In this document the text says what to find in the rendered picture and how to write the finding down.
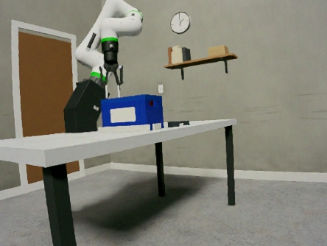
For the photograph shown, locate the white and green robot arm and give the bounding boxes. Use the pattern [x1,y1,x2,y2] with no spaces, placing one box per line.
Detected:
[75,0,143,89]

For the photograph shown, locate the blue crate with dividers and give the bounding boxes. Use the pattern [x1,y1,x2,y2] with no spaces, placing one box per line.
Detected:
[102,94,164,130]

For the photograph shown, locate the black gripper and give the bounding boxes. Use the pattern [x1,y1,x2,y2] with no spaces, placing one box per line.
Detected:
[99,52,124,98]

